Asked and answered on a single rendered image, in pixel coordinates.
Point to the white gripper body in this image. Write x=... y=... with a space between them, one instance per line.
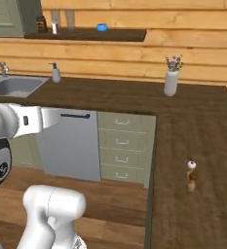
x=50 y=118

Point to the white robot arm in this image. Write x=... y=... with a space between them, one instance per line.
x=50 y=207

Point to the green cabinet door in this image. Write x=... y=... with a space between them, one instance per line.
x=3 y=16

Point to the grey dishwasher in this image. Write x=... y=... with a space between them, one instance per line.
x=72 y=149

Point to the green cupboard door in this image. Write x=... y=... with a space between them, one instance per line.
x=25 y=152

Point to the white soap dispenser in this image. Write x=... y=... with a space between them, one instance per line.
x=56 y=75

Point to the grey sink basin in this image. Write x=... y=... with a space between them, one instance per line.
x=16 y=86

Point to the silver tap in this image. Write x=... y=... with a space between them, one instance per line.
x=3 y=68

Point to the dark wooden shelf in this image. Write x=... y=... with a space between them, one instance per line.
x=85 y=34

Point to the dark jar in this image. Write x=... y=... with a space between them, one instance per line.
x=41 y=24

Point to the clear drinking glass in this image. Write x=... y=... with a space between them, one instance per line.
x=55 y=21
x=69 y=18

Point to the blue bowl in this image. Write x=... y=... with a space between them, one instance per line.
x=102 y=28

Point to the white vase with flowers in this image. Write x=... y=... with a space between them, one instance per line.
x=171 y=82

